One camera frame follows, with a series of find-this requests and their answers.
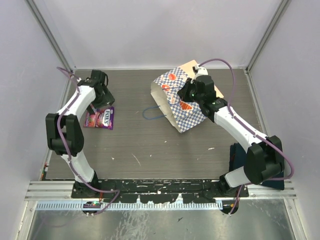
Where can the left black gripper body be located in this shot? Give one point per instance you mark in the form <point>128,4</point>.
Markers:
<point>105,99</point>

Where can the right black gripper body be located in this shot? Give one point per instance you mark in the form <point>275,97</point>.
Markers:
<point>196,97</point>

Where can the purple candy snack packet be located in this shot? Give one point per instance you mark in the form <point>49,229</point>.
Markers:
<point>103,118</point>

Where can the checkered paper bag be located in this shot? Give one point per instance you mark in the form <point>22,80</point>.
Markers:
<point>186,115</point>

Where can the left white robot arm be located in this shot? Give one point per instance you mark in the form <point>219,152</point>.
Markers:
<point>92,100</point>

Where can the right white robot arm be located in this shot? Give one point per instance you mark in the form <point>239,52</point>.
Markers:
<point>245,135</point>

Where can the dark blue folded cloth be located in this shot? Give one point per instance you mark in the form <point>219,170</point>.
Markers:
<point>261,162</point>

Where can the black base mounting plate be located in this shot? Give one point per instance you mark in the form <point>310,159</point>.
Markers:
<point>159,191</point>

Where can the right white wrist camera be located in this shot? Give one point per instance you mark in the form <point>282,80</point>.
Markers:
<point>199,71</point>

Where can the right aluminium corner post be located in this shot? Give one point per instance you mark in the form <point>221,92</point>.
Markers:
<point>280,10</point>

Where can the aluminium corner post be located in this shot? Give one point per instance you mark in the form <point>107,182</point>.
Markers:
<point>43,17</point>
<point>280,10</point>

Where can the aluminium front rail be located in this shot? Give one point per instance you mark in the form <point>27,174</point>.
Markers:
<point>60,190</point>

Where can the white slotted cable duct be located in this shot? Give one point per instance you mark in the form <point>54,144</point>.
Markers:
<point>95,206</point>

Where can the left aluminium corner post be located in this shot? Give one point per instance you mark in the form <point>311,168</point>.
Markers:
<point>43,17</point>

